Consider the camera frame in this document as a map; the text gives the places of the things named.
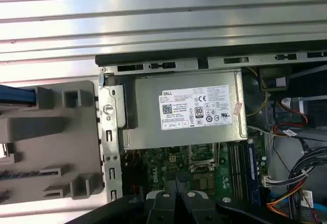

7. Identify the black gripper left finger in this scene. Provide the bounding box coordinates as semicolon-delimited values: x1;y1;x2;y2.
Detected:
61;172;179;224

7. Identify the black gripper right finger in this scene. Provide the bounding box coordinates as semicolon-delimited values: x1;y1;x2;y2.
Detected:
178;172;305;224

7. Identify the hard disk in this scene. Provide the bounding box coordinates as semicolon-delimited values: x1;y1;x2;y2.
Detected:
0;85;35;106

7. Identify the copper chipset heatsink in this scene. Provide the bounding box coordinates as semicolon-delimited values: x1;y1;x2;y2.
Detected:
194;177;214;191

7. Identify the green motherboard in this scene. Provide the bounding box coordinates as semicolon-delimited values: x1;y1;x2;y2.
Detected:
122;142;273;204

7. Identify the CPU socket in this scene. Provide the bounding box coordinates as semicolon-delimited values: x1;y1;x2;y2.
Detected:
188;143;220;172

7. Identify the black RAM slot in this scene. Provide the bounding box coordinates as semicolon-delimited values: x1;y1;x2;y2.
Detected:
228;142;237;194
237;142;247;194

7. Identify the blue installed RAM stick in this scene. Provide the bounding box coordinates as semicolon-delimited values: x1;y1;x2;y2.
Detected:
247;142;259;184

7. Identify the black open PC case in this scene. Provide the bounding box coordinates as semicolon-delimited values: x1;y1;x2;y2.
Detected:
95;39;327;224

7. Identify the grey Dell power supply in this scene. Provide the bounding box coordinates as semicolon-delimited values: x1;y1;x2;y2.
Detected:
122;70;248;150

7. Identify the grey plastic parts rack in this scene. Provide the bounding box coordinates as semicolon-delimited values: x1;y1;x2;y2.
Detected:
0;80;103;206

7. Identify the metal optical drive cage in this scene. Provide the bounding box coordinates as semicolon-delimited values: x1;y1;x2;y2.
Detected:
258;64;327;133

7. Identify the orange data wire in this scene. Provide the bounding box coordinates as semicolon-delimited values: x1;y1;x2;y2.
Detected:
265;201;291;218

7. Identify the black cable bundle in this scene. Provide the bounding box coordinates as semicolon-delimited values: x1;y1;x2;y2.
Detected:
287;144;327;224

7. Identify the blue data wire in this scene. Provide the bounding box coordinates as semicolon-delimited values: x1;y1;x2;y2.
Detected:
315;202;327;222

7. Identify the yellow power wire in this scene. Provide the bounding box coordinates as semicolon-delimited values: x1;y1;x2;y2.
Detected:
242;67;272;119

